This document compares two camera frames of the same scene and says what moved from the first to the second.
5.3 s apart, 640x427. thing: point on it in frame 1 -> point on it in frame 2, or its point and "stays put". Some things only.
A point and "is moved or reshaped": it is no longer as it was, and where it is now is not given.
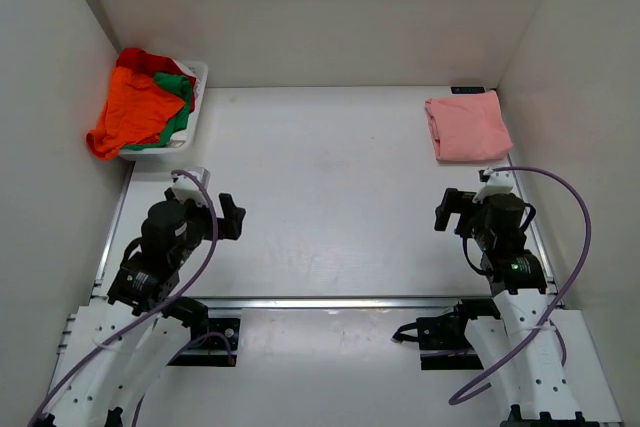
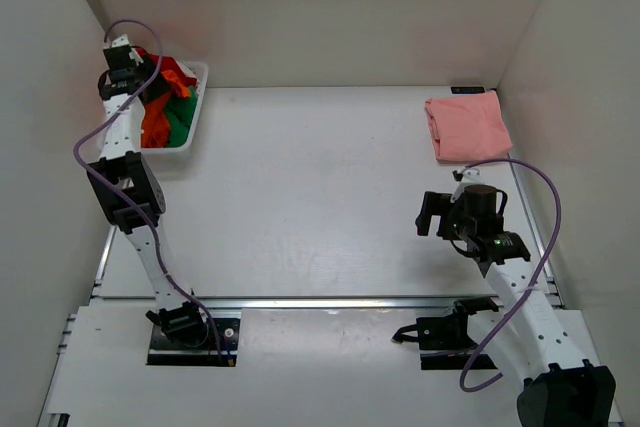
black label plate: [468, 90] stays put
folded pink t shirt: [468, 126] stays put
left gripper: [233, 217] -> [159, 84]
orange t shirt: [137, 110] is moved or reshaped
